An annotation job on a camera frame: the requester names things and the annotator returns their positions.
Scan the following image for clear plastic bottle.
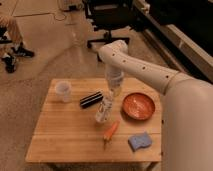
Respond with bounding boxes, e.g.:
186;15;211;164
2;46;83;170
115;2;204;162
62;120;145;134
95;95;113;123

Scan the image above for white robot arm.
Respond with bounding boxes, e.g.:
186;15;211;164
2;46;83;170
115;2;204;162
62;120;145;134
98;40;213;171

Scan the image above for orange red bowl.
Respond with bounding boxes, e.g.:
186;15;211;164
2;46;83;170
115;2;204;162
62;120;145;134
122;92;155;120

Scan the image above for black striped rectangular block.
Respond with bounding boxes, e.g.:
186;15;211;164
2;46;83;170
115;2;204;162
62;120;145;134
80;92;103;109

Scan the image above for orange toy carrot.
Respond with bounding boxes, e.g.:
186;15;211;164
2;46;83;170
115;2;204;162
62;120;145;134
103;121;120;148

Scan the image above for wooden table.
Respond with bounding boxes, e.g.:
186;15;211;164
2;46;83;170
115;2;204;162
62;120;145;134
26;78;162;166

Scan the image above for blue sponge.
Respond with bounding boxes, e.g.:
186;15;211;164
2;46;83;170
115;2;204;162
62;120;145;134
128;132;152;151

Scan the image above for black office chair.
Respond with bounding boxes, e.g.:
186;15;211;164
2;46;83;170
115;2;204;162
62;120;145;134
82;0;138;61

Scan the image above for dark desk with white edge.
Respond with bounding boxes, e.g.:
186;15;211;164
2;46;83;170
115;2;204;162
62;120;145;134
133;0;213;83

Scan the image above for black sneaker right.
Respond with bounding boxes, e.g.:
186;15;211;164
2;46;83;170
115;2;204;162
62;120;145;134
12;43;35;58

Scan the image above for black sneaker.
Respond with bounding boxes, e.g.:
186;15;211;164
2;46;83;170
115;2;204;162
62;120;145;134
12;43;35;58
2;55;17;73

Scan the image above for black sneaker left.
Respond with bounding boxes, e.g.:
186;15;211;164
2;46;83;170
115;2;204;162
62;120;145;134
2;55;17;73

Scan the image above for seated person legs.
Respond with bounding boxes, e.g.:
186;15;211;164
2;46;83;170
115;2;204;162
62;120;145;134
0;14;23;50

